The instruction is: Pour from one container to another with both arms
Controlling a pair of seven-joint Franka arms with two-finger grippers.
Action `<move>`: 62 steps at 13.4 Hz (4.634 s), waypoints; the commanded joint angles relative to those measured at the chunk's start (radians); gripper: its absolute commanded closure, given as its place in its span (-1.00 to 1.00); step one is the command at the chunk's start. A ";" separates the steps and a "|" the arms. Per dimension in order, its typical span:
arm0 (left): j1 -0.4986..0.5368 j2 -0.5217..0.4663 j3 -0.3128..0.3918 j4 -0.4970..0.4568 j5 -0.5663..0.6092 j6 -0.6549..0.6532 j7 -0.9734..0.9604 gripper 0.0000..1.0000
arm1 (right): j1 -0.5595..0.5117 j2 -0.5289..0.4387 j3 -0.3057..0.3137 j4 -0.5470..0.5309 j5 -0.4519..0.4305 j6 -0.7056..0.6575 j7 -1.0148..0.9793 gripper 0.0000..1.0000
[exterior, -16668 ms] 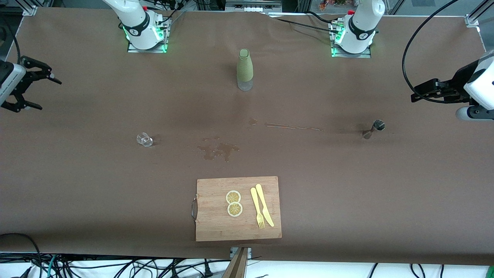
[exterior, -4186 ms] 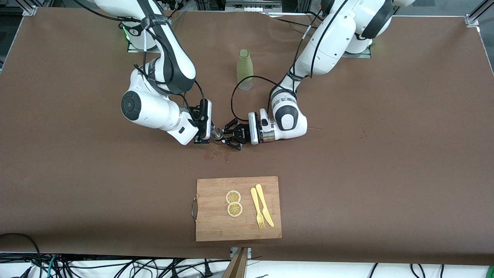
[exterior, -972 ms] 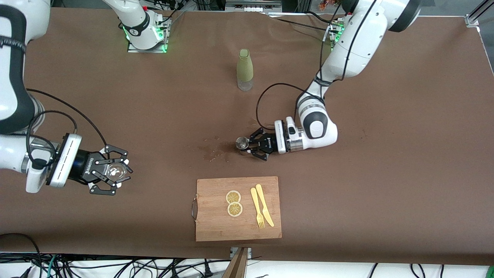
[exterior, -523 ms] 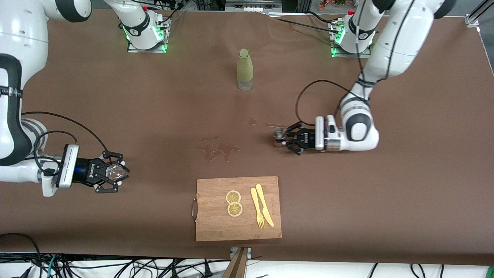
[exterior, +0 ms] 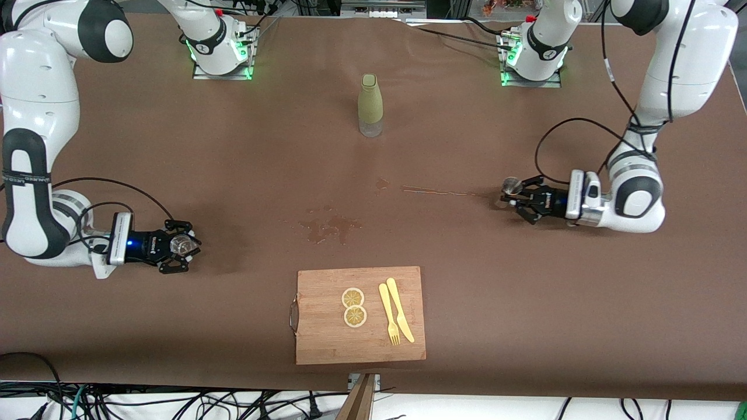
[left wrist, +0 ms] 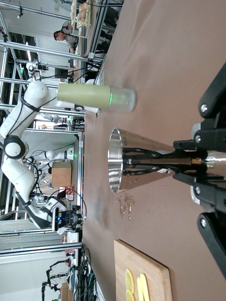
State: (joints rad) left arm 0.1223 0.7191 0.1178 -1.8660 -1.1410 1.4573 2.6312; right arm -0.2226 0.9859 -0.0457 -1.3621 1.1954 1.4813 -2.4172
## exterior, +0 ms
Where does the small clear glass beaker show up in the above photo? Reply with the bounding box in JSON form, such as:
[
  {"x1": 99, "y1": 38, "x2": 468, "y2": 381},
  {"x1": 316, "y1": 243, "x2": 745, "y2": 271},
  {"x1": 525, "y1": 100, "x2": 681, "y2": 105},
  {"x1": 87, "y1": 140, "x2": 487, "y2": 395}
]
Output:
[{"x1": 172, "y1": 233, "x2": 199, "y2": 257}]

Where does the steel double jigger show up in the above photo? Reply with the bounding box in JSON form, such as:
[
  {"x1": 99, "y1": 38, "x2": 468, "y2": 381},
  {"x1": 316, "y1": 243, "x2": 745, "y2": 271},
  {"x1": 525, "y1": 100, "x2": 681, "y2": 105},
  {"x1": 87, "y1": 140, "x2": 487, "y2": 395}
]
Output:
[{"x1": 499, "y1": 177, "x2": 524, "y2": 209}]

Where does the brown table mat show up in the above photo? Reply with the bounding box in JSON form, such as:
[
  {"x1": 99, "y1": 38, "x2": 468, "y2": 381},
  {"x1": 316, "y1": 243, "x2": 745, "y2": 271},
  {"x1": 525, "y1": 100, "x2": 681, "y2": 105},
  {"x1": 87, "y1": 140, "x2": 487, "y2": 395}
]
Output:
[{"x1": 0, "y1": 10, "x2": 747, "y2": 403}]

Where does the yellow plastic knife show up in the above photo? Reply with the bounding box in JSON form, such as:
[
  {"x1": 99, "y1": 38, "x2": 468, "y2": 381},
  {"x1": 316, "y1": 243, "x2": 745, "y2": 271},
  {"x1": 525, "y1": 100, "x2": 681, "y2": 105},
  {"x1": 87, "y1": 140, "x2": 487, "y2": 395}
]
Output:
[{"x1": 386, "y1": 278, "x2": 416, "y2": 344}]

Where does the wooden cutting board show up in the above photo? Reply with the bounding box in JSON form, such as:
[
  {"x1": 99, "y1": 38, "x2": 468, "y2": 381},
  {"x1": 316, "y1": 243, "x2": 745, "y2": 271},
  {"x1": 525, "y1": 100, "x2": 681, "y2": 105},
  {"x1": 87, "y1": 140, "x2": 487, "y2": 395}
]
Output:
[{"x1": 290, "y1": 266, "x2": 427, "y2": 366}]

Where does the yellow plastic fork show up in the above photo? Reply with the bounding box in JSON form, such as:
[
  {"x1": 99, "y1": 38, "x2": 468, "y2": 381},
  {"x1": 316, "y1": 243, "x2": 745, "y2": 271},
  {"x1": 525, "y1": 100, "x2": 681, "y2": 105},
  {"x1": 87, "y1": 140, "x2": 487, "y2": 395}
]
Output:
[{"x1": 378, "y1": 283, "x2": 401, "y2": 346}]

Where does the green sleeved glass bottle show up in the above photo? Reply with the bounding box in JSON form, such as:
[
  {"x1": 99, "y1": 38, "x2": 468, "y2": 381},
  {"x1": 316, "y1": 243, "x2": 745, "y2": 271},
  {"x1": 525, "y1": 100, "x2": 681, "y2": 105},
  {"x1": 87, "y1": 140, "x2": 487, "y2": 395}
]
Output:
[{"x1": 358, "y1": 73, "x2": 384, "y2": 138}]

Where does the grey power strip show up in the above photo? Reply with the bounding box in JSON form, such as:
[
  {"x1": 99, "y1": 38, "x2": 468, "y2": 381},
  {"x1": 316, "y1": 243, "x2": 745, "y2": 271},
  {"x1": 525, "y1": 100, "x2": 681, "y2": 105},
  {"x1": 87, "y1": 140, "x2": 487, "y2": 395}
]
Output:
[{"x1": 341, "y1": 0, "x2": 427, "y2": 19}]

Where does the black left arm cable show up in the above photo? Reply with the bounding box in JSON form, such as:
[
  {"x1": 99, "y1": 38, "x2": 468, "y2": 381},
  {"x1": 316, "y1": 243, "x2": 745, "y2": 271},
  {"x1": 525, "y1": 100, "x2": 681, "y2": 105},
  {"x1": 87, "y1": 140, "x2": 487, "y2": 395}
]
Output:
[{"x1": 535, "y1": 0, "x2": 698, "y2": 188}]

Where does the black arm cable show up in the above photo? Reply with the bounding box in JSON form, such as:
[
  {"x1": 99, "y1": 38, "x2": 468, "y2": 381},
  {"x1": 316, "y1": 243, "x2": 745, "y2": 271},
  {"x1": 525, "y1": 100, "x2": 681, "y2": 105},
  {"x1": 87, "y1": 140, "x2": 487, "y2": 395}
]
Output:
[
  {"x1": 51, "y1": 177, "x2": 176, "y2": 253},
  {"x1": 535, "y1": 0, "x2": 698, "y2": 188}
]

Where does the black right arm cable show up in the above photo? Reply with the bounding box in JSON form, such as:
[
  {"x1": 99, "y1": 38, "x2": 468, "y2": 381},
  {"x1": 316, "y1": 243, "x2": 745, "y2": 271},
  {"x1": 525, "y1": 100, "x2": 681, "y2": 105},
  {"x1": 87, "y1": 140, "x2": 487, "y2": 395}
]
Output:
[{"x1": 51, "y1": 177, "x2": 176, "y2": 253}]

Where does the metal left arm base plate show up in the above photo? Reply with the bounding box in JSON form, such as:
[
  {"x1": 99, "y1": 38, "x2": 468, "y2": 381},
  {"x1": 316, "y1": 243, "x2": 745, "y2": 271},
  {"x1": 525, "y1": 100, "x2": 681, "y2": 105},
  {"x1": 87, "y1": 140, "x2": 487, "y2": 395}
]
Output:
[{"x1": 501, "y1": 32, "x2": 562, "y2": 88}]

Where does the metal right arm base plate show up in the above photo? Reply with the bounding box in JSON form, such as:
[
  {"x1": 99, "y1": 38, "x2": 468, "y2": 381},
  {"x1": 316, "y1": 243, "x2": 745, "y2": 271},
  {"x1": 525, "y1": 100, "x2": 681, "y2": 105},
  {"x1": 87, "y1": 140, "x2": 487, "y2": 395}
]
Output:
[{"x1": 193, "y1": 26, "x2": 256, "y2": 81}]

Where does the black base cable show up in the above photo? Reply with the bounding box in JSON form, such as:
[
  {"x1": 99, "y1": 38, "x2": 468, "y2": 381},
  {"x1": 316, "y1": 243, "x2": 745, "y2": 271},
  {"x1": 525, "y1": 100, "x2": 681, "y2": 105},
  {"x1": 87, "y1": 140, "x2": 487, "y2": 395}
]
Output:
[{"x1": 403, "y1": 16, "x2": 514, "y2": 52}]

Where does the thick black hose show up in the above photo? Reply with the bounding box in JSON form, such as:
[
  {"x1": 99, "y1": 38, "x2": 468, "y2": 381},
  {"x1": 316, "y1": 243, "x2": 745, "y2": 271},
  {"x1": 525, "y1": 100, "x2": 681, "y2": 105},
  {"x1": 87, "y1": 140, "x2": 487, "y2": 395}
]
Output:
[{"x1": 0, "y1": 352, "x2": 64, "y2": 409}]

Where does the wooden post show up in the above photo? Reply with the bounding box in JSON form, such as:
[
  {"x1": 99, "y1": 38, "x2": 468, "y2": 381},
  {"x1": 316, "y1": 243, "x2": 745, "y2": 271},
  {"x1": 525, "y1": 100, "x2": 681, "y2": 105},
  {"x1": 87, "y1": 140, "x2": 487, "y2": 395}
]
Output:
[{"x1": 336, "y1": 373, "x2": 377, "y2": 420}]

